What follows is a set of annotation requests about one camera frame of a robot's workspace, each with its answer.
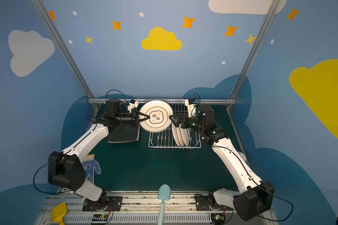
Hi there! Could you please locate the small printed cup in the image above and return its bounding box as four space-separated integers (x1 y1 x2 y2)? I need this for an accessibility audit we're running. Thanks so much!
238 152 247 162

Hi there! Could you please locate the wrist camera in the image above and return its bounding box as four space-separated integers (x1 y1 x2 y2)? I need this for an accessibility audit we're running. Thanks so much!
127 99 139 112
185 98 200 118

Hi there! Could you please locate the black square plate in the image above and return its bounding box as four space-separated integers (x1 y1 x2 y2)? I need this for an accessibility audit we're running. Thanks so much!
108 124 140 143

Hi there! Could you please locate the white round plate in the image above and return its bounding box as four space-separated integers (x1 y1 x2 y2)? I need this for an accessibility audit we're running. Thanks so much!
177 127 186 146
140 100 173 133
171 123 182 147
181 128 191 146

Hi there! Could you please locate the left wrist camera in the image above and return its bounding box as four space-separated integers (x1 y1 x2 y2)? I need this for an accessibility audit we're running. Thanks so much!
127 99 139 112

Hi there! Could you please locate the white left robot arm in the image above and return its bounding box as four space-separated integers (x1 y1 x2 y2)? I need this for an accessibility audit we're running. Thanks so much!
48 99 150 212

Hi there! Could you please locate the yellow toy scoop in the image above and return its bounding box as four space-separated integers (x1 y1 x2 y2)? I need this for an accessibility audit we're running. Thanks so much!
51 203 67 225

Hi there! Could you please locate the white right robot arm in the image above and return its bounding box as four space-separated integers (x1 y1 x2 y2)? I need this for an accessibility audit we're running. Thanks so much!
170 105 275 221

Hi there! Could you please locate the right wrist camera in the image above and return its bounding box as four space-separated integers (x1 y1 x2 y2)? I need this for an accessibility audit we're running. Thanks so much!
185 98 200 118

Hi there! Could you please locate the blue dotted work glove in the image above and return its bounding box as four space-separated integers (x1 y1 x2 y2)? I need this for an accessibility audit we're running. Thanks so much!
82 154 101 184

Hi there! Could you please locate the white wire dish rack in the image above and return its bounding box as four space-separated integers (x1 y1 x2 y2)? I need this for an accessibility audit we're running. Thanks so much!
148 99 201 149

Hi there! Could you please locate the circuit board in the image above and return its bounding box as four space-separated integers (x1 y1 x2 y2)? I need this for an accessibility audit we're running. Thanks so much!
92 214 109 222
210 214 225 225

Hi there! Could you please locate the right circuit board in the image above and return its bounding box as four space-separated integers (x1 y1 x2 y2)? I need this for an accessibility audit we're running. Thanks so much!
210 214 225 225

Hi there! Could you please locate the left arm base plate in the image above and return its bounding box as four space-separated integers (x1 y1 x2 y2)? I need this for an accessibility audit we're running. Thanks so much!
82 196 123 212

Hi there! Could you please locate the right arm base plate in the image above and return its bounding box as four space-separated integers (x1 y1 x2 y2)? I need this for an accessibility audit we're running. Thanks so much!
194 194 232 211

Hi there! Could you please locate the left circuit board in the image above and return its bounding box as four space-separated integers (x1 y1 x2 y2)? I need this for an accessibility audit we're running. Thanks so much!
92 214 109 222

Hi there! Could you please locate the light blue toy shovel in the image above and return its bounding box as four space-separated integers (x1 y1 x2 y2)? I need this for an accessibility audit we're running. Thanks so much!
157 184 171 225

